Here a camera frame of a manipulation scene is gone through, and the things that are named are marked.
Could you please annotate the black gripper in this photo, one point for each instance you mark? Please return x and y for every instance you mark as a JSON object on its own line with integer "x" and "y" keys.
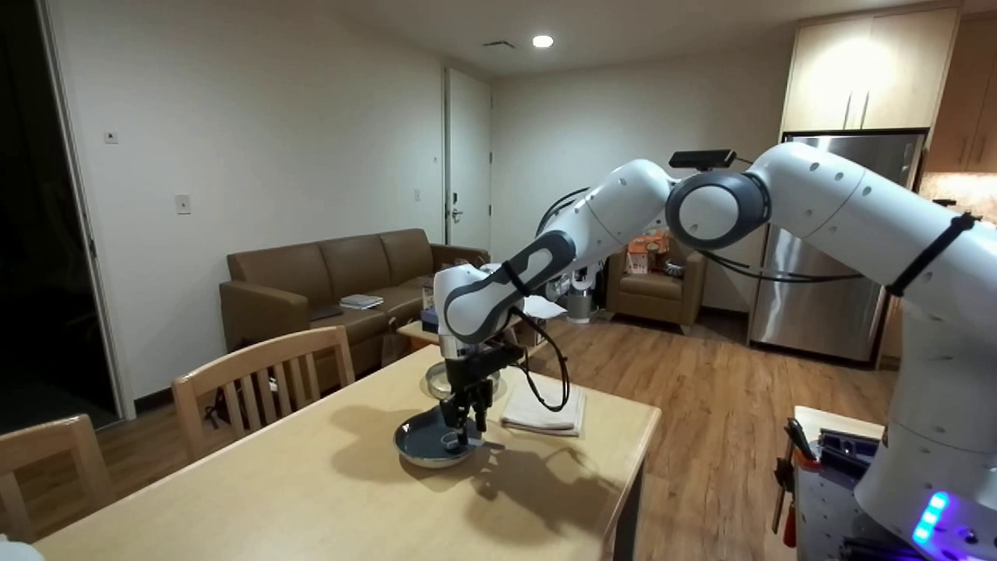
{"x": 482, "y": 367}

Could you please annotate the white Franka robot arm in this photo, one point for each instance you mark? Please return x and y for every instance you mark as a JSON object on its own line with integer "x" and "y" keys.
{"x": 883, "y": 220}

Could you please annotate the blue speckled bowl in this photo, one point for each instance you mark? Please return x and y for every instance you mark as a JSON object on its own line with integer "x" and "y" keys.
{"x": 431, "y": 449}

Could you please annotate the glass pot lid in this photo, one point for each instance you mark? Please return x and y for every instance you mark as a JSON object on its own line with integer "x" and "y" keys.
{"x": 433, "y": 378}

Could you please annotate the light wooden coffee table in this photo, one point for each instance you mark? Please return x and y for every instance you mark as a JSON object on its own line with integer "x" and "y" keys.
{"x": 416, "y": 335}

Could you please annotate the white papers pile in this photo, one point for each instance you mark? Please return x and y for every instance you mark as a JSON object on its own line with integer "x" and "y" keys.
{"x": 545, "y": 305}

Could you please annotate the papers stack on sofa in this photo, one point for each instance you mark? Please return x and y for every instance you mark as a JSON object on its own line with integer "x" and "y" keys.
{"x": 359, "y": 302}

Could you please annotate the brown leather sofa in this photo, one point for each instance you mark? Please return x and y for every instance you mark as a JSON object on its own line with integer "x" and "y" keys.
{"x": 313, "y": 281}

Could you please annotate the wooden slat-back chair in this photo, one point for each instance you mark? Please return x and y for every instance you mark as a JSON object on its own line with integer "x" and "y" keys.
{"x": 260, "y": 378}
{"x": 48, "y": 457}

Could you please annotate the brown armchair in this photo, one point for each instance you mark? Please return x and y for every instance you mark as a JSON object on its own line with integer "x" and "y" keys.
{"x": 658, "y": 298}

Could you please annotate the orange box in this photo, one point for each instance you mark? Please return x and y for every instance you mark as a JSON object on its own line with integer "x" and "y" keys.
{"x": 648, "y": 253}

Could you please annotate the white door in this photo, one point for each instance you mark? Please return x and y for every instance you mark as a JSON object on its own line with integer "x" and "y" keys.
{"x": 470, "y": 166}

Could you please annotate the stainless steel refrigerator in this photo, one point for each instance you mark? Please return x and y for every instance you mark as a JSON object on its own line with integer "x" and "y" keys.
{"x": 821, "y": 313}

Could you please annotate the ceiling air vent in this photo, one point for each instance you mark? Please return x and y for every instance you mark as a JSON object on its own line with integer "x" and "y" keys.
{"x": 500, "y": 44}

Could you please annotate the round ceiling light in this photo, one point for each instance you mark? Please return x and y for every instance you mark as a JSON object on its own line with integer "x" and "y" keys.
{"x": 543, "y": 40}

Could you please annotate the white rounded object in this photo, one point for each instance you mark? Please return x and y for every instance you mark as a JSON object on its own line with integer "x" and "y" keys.
{"x": 16, "y": 552}

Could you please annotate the light wooden kitchen cabinets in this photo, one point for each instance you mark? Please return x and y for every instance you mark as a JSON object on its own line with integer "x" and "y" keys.
{"x": 866, "y": 65}

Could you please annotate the black camera on stand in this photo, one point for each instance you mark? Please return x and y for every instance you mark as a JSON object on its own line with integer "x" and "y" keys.
{"x": 703, "y": 160}

